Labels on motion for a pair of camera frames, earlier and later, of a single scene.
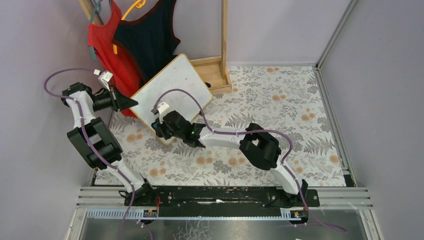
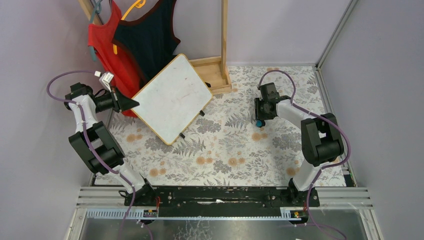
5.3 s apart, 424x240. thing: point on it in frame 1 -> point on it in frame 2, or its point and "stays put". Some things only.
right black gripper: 161,126 -> 260,111
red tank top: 113,62 stays put
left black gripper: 115,100 stays put
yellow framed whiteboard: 180,74 stays put
